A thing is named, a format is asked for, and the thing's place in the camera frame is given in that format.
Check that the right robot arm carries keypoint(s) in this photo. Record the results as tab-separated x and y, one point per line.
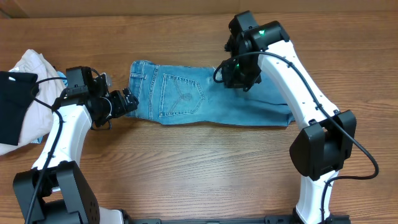
324	141

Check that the light blue denim jeans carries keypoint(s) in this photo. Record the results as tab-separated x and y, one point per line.
171	95

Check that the folded black garment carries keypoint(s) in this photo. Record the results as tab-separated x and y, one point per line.
15	100

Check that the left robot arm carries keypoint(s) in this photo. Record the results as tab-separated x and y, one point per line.
55	189

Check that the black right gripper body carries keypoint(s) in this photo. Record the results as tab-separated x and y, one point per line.
244	74

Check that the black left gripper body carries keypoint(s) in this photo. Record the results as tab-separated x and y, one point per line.
118	107

